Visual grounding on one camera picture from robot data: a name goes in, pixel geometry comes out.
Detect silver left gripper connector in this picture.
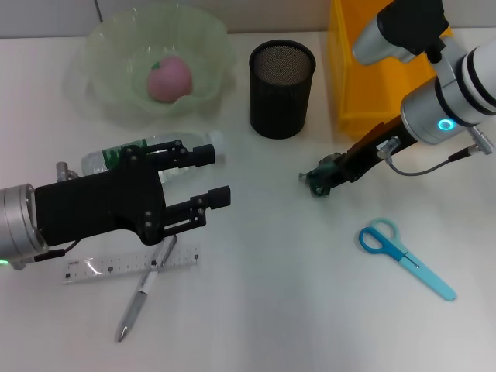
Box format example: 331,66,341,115
56,161,81,183

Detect blue scissors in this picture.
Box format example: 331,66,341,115
358,217,457,302

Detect black mesh pen holder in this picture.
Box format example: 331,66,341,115
248,39,317,140

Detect yellow plastic bin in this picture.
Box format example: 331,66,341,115
325,0,464,141

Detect clear green-label water bottle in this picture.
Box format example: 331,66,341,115
80,129,228,183

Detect silver white ballpoint pen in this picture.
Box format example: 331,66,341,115
117,234,178,343

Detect pale green fruit plate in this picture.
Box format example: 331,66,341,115
64,3,238,127

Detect clear plastic ruler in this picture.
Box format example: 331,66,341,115
61,243,203,286

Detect grey right gripper cable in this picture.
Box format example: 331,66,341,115
377,135,496,177

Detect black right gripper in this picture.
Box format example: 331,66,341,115
319,115,412,195

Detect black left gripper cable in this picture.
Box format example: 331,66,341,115
33,239,84,261

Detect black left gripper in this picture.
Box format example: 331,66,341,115
33,139,232,248

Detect green plastic wrapper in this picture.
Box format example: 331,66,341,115
298,153,346,198

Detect pink peach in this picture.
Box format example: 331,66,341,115
146,56,193,102

